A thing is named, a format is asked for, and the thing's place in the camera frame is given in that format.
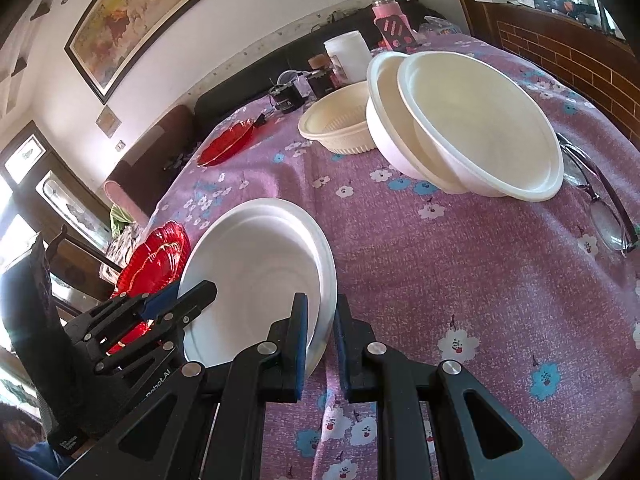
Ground red wedding glass plate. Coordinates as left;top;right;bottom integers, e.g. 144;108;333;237
107;220;191;356

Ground white paper plate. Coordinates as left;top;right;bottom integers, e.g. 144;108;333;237
179;198;337;375

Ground small red gold-rimmed plate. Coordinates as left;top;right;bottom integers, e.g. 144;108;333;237
196;120;255;167

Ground white paper bowl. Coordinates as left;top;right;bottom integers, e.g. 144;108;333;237
397;51;564;202
366;52;469;194

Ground beige patterned bowl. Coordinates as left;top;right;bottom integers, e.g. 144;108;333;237
298;81;376;155

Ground dark sofa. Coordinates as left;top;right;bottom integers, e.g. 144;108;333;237
103;6;382;224

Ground eyeglasses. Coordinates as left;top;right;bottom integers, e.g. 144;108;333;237
555;132;639;256

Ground black box device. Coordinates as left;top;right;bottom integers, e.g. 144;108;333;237
306;70;336;100

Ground small brown-lidded jar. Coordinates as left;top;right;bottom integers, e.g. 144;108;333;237
308;53;331;74

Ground white plastic jar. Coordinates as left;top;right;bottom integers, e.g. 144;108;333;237
324;30;372;84

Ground framed horse painting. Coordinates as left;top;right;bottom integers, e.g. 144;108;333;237
65;0;200;104

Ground pink sleeved bottle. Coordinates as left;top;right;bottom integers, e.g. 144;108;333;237
371;0;418;53

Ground brown wooden cabinet ledge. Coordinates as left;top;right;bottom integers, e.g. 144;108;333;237
460;0;639;145

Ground black motor with cable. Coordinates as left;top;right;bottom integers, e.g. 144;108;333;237
268;70;305;114

